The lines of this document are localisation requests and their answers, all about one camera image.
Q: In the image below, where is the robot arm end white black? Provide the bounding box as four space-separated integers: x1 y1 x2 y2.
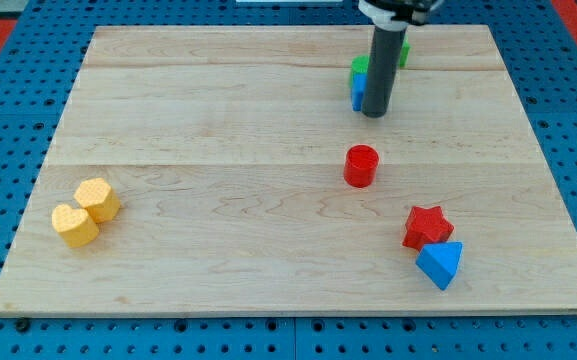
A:
358 0 444 32

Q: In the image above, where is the blue cube block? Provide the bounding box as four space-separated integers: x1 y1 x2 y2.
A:
350 73 367 112

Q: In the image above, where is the red cylinder block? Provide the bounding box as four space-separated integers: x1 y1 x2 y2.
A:
343 144 379 188

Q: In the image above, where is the green round block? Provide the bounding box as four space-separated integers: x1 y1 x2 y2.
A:
349 54 369 88

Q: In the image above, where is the red star block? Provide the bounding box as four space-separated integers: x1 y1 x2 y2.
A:
402 206 454 251

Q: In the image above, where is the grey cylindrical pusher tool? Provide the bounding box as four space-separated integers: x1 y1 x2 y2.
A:
361 27 406 118

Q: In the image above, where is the blue triangle block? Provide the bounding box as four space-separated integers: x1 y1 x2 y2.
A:
415 241 463 291

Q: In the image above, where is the green block behind tool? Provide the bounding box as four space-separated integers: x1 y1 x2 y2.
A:
399 39 411 68

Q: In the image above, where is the yellow hexagon block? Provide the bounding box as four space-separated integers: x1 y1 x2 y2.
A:
74 178 121 223

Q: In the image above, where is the yellow heart block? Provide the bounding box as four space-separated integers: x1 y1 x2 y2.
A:
51 204 99 248

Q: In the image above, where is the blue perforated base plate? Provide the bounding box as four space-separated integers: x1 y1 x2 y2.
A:
0 0 577 359

